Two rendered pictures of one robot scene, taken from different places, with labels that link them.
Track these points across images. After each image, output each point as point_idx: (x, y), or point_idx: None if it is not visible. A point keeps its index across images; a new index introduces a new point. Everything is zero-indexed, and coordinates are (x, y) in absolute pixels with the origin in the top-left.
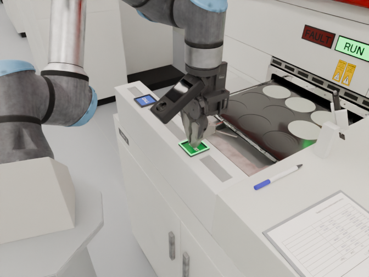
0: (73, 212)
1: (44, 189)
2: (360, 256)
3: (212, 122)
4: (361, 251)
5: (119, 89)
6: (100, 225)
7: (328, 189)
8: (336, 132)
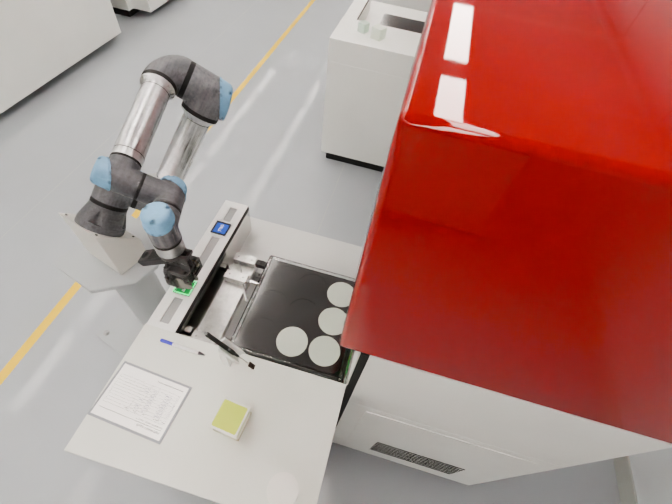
0: (129, 266)
1: (99, 248)
2: (133, 416)
3: None
4: (138, 415)
5: (225, 204)
6: (132, 284)
7: (188, 380)
8: (223, 357)
